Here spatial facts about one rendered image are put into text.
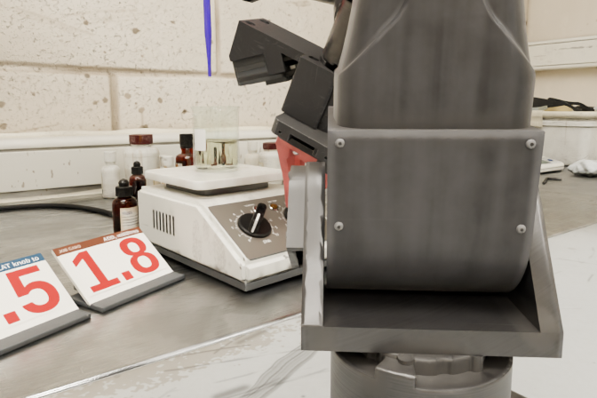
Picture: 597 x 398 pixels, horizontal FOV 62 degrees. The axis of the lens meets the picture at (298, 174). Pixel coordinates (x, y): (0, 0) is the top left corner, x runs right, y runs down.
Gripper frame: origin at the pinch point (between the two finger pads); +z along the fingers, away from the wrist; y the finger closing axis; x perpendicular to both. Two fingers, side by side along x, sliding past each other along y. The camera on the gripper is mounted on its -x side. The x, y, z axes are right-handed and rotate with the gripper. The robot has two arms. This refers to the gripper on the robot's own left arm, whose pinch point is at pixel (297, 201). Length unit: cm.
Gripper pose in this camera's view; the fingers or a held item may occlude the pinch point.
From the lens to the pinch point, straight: 48.8
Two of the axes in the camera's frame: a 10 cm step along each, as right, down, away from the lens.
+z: -3.3, 8.1, 4.8
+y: -4.4, 3.2, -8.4
